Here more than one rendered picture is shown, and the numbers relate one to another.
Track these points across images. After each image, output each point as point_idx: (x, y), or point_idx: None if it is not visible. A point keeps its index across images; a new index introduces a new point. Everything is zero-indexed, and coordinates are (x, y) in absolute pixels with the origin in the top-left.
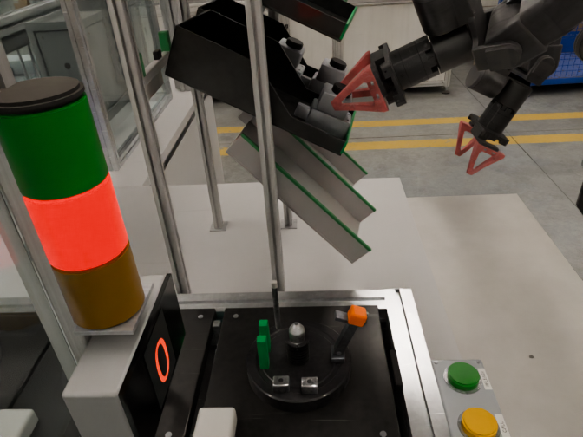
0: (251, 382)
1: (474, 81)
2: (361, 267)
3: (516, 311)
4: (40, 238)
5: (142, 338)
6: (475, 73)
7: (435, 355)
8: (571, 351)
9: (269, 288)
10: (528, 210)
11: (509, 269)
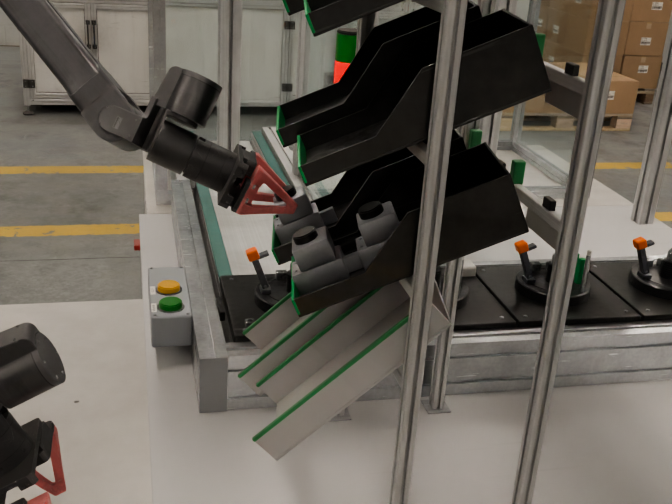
0: None
1: (58, 354)
2: (252, 481)
3: (63, 440)
4: None
5: None
6: (49, 352)
7: (173, 396)
8: (32, 407)
9: (369, 446)
10: None
11: (35, 494)
